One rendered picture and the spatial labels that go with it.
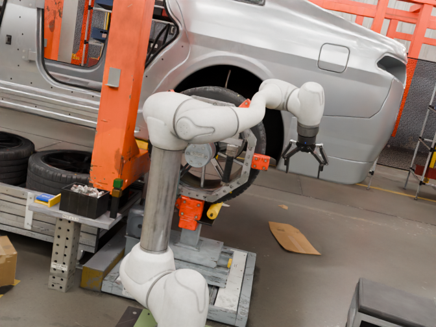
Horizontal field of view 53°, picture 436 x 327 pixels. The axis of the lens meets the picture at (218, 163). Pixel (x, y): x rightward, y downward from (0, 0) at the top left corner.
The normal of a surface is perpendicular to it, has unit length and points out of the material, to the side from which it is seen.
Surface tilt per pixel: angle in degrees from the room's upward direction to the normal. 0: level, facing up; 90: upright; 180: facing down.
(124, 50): 90
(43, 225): 90
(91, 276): 90
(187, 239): 90
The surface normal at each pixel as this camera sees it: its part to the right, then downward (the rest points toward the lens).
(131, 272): -0.71, 0.00
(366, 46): -0.11, 0.05
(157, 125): -0.64, 0.22
